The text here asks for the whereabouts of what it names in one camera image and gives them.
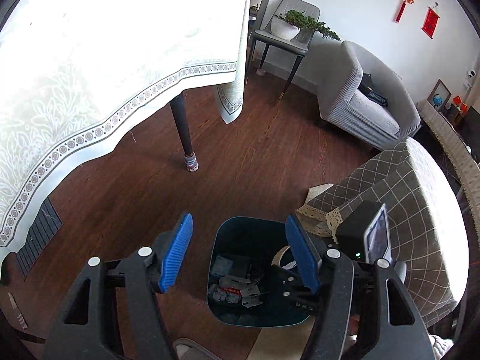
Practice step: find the grey slipper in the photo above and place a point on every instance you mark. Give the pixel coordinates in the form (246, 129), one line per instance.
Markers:
(195, 350)

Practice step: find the small blue globe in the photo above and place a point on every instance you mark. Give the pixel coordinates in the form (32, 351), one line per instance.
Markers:
(438, 100)

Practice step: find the red hanging scroll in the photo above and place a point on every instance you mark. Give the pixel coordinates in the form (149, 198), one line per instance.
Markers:
(431, 22)

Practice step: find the brown tape roll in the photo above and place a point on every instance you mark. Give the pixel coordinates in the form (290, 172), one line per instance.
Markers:
(277, 255)

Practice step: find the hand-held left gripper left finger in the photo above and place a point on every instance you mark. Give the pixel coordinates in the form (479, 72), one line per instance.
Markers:
(176, 255)

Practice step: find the grey dining chair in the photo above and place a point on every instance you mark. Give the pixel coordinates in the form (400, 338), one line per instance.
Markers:
(292, 5)

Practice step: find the brown wooden speaker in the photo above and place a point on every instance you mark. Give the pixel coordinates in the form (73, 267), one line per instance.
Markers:
(452, 114)

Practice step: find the white security camera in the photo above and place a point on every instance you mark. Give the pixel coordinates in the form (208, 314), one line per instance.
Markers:
(471, 77)

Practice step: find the potted plant white pot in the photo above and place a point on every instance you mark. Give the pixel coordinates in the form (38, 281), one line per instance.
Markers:
(285, 30)

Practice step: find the beige lace underlay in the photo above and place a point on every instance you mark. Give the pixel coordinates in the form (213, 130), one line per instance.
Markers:
(318, 217)

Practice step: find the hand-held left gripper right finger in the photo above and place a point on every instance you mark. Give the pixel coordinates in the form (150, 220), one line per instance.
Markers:
(302, 258)

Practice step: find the picture frame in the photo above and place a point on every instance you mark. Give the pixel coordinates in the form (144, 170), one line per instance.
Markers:
(440, 88)

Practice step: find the dark ribbed mat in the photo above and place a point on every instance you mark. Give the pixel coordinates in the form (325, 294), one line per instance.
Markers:
(39, 240)

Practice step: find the side desk with beige cloth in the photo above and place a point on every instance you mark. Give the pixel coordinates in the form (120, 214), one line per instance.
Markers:
(453, 146)

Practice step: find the small red flags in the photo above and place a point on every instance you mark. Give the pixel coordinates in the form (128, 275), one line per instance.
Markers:
(459, 103)

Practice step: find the black bag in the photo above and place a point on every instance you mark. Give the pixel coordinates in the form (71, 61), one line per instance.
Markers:
(375, 95)

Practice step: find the black monitor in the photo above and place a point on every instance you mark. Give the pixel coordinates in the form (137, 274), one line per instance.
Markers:
(472, 127)

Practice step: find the dark teal trash bin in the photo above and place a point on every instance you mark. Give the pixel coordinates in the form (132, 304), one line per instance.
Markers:
(240, 232)

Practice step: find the grey armchair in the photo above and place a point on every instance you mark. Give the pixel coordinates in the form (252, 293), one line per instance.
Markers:
(348, 82)

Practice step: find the black cardboard packet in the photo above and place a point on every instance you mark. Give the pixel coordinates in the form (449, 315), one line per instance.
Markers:
(242, 266)

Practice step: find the round table grey checked cloth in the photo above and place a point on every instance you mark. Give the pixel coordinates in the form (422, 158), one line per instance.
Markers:
(412, 202)

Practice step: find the beige floor rug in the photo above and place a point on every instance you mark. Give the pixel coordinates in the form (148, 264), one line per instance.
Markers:
(277, 345)

